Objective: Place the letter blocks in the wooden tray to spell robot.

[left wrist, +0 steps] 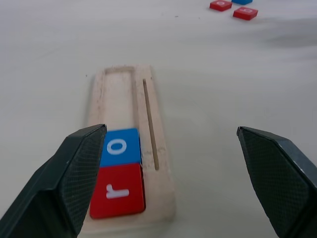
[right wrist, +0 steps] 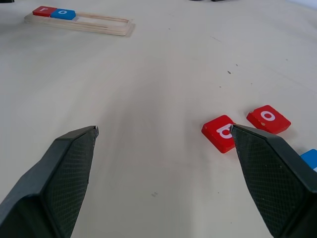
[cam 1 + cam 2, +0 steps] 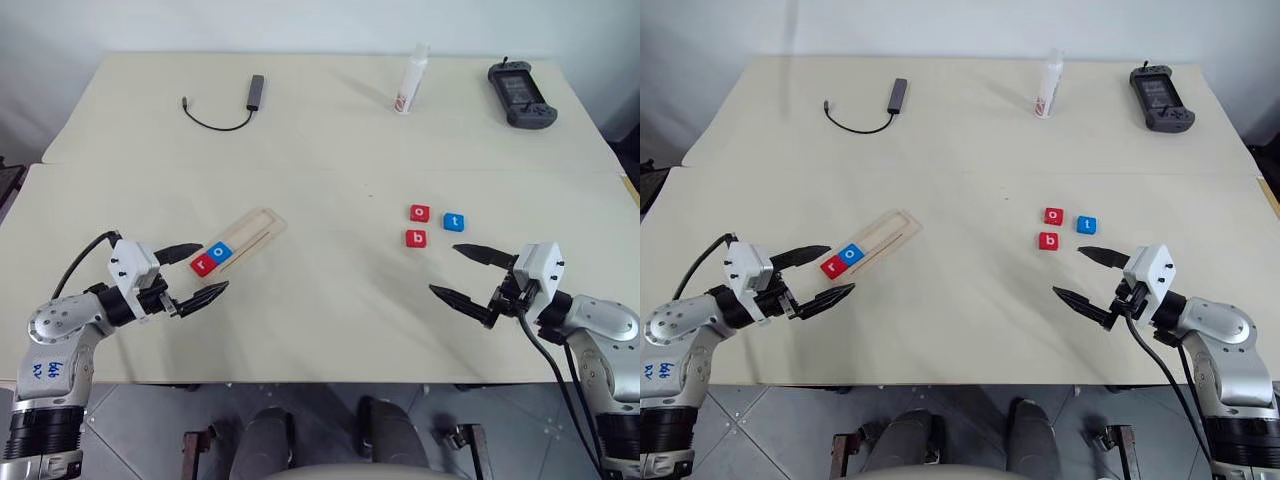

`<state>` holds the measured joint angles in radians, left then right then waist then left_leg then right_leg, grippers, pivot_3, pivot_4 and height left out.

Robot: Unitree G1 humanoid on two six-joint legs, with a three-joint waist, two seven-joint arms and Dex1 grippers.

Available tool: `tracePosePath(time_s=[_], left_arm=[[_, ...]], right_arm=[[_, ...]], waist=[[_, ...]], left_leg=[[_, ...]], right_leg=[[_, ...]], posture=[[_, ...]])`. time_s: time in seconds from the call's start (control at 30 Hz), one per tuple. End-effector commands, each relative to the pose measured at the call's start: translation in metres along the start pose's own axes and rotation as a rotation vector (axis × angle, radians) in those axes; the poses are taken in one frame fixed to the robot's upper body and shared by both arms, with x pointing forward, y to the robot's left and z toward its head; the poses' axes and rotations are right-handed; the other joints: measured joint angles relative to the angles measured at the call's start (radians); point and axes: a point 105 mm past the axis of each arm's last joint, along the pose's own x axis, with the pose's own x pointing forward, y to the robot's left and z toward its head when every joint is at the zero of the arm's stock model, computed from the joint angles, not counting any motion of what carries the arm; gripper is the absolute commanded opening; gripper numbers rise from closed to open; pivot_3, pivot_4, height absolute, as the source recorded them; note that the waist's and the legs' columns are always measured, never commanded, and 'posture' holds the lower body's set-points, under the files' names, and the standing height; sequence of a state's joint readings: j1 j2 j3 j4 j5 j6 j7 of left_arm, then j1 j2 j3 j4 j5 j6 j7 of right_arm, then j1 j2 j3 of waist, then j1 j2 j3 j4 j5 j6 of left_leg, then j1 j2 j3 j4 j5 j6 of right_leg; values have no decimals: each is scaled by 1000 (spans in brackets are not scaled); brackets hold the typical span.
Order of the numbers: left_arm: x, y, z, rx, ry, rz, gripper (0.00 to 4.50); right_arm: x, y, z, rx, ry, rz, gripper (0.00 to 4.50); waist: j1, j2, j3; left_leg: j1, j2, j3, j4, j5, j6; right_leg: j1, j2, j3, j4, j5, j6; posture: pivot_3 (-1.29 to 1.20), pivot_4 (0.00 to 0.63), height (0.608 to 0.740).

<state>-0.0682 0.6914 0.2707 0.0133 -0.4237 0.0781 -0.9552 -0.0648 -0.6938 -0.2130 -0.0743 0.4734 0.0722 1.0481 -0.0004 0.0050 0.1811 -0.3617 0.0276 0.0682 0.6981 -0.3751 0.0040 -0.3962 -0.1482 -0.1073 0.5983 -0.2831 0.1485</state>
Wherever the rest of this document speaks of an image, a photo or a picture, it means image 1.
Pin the wooden letter tray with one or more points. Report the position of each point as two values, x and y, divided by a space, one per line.
123 104

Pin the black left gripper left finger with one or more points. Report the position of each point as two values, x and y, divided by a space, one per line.
49 188

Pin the red letter r tile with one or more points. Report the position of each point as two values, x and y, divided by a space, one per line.
119 191

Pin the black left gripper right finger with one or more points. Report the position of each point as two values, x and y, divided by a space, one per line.
277 178

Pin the blue letter o tile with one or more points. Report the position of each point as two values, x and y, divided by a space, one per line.
121 147

